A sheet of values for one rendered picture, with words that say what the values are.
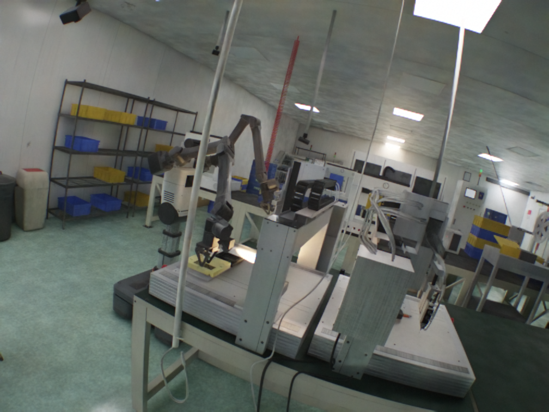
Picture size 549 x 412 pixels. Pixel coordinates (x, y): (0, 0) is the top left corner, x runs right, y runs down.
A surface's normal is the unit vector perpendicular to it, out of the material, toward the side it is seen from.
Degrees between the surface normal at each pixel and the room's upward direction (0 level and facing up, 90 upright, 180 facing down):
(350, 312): 90
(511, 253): 90
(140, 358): 90
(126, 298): 90
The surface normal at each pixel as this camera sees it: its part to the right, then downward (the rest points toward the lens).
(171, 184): -0.34, 0.08
